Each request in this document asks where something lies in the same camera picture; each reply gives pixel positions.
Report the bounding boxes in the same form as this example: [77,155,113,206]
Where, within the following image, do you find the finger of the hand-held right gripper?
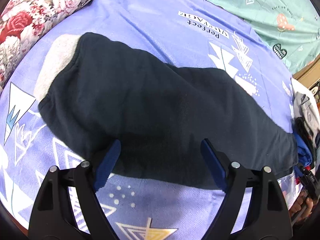
[294,164,307,178]

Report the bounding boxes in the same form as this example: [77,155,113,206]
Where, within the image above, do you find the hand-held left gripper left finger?
[28,139,122,240]

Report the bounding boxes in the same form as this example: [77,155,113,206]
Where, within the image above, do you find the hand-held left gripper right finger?
[200,138,293,240]

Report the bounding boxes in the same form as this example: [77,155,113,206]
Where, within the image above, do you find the dark navy pants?
[34,32,299,190]

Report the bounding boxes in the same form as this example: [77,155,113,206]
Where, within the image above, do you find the person's right hand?
[290,191,314,222]

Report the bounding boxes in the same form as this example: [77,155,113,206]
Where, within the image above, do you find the blue garment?
[292,132,313,178]

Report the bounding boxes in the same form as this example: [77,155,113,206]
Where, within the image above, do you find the black garment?
[295,116,318,155]

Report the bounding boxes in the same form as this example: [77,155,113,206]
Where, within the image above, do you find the grey garment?
[293,92,320,140]

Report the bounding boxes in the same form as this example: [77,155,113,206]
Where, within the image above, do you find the dark decorated cabinet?
[309,80,320,102]

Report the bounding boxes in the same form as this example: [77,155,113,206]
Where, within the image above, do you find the wooden bed headboard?
[292,55,320,90]

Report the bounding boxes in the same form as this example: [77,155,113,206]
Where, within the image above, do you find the purple printed bed sheet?
[0,0,298,240]

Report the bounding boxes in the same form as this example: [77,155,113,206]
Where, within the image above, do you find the floral bolster pillow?
[0,0,115,88]

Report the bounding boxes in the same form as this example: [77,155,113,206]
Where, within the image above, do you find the green heart printed sheet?
[172,0,320,74]

